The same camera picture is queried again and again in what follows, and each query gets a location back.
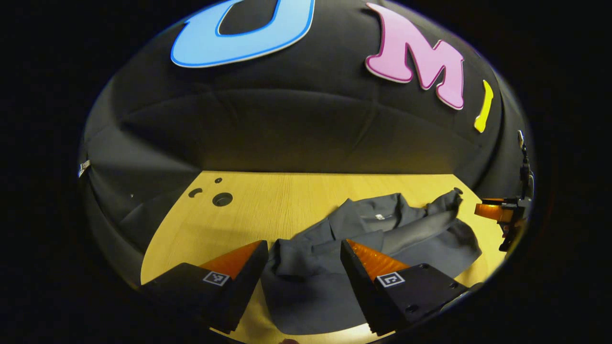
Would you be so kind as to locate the black backdrop cloth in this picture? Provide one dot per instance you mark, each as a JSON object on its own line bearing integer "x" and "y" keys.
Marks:
{"x": 287, "y": 124}

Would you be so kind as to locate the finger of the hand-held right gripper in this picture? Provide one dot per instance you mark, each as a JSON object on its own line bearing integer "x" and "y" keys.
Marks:
{"x": 490, "y": 211}
{"x": 499, "y": 200}

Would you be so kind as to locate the grey collared shirt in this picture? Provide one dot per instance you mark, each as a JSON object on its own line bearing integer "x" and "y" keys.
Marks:
{"x": 311, "y": 286}

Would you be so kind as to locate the silver metal clip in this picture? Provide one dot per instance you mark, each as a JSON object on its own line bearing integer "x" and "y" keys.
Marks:
{"x": 84, "y": 167}

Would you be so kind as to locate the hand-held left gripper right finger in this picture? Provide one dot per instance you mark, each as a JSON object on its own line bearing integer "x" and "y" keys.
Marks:
{"x": 358, "y": 286}

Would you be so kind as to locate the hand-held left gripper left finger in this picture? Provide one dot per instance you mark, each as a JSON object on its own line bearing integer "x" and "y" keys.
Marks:
{"x": 241, "y": 286}

